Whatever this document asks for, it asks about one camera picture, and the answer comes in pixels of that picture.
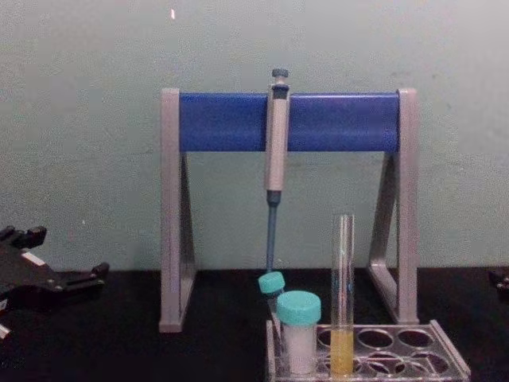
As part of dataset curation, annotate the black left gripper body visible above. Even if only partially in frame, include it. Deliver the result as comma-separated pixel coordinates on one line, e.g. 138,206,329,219
0,247,69,316

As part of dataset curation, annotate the black table cloth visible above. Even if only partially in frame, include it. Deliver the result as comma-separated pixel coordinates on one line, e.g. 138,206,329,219
0,267,509,382

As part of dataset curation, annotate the clear plastic tube rack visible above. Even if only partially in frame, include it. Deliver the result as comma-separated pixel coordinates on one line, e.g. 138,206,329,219
265,318,472,382

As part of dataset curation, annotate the glass test tube yellow liquid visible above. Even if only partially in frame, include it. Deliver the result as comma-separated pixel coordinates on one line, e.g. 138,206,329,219
330,213,356,377

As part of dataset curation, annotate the small tube with teal cap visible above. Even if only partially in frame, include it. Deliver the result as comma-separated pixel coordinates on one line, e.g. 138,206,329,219
257,271,288,320

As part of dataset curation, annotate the white jar with teal cap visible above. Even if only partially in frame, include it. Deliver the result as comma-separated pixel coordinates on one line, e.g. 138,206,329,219
276,290,322,376

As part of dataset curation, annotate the grey stand with blue bar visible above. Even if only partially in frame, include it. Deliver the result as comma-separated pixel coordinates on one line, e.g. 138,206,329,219
158,87,421,333

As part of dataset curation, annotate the grey pipette with blue tip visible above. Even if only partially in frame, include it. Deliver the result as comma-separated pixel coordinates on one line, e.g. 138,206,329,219
258,68,292,280

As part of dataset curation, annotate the pale wall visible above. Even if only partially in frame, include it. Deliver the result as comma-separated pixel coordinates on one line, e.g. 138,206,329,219
0,0,509,276

